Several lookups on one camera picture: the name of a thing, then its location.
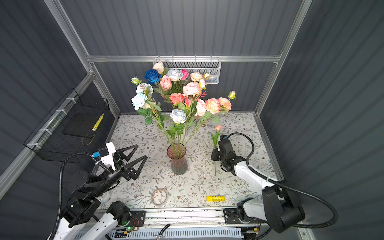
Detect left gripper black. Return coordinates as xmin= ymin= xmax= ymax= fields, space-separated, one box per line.
xmin=91 ymin=144 xmax=146 ymax=200

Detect small pink bud stem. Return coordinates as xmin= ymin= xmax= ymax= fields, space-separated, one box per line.
xmin=210 ymin=125 xmax=222 ymax=176

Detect purple glass vase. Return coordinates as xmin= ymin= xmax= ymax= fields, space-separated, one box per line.
xmin=167 ymin=144 xmax=188 ymax=175

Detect light blue white rose stem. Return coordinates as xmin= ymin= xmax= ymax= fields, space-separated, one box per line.
xmin=169 ymin=109 xmax=187 ymax=146

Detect flowers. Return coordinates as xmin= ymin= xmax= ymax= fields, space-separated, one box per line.
xmin=131 ymin=76 xmax=236 ymax=159

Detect white ribbed ceramic vase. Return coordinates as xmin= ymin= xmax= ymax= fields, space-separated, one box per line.
xmin=179 ymin=122 xmax=188 ymax=144

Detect pink roses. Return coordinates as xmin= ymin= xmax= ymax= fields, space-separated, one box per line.
xmin=151 ymin=62 xmax=208 ymax=101

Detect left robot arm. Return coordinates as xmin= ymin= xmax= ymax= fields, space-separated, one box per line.
xmin=49 ymin=142 xmax=148 ymax=240

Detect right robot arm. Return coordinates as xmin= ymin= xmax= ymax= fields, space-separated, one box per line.
xmin=212 ymin=139 xmax=306 ymax=233

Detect floral table mat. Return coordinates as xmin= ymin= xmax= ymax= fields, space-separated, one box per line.
xmin=110 ymin=115 xmax=261 ymax=209

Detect yellow marker pen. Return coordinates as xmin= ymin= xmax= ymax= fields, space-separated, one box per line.
xmin=92 ymin=114 xmax=105 ymax=132

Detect yellow label tag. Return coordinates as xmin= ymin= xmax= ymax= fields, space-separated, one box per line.
xmin=206 ymin=196 xmax=226 ymax=202

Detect clear tape roll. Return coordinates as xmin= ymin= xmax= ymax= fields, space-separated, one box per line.
xmin=151 ymin=188 xmax=168 ymax=207

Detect black notebook in basket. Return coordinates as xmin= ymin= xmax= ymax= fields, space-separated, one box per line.
xmin=62 ymin=114 xmax=96 ymax=139

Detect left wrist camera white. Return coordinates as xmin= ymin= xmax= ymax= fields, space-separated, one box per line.
xmin=92 ymin=142 xmax=116 ymax=171

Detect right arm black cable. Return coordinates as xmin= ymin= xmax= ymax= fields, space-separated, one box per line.
xmin=226 ymin=132 xmax=339 ymax=229

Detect black wire wall basket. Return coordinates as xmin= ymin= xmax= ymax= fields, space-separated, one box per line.
xmin=24 ymin=85 xmax=115 ymax=162

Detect white wire wall basket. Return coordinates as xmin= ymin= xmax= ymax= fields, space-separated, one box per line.
xmin=153 ymin=57 xmax=222 ymax=85

